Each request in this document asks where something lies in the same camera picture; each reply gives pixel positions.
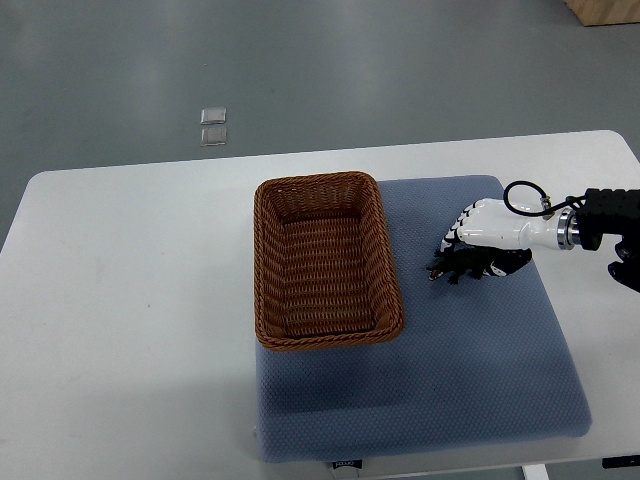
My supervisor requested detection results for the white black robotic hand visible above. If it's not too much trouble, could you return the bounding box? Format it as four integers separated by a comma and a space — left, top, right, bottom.
438, 198, 563, 277

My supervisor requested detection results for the blue-grey foam mat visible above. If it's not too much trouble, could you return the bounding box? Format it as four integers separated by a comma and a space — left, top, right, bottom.
256, 176, 592, 462

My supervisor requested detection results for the upper metal floor plate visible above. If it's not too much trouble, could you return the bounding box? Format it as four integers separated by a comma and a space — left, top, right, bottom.
200, 106, 227, 125

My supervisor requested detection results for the black table control panel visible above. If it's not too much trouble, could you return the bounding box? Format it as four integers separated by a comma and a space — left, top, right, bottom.
602, 454, 640, 469

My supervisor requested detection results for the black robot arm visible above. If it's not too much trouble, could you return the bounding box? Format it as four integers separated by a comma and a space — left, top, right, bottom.
557, 188, 639, 292

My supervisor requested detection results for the dark crocodile toy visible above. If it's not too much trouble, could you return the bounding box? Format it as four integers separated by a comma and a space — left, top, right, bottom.
426, 247, 497, 285

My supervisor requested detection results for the wooden box corner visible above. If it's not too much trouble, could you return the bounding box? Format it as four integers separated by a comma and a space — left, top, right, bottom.
565, 0, 639, 27

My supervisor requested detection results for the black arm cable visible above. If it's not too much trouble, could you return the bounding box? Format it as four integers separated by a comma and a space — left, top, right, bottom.
502, 180, 589, 220

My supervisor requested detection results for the brown wicker basket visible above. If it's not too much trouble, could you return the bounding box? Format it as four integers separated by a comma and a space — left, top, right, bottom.
254, 171, 405, 352

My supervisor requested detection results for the white table leg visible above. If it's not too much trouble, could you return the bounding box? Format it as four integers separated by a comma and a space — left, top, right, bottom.
522, 464, 550, 480

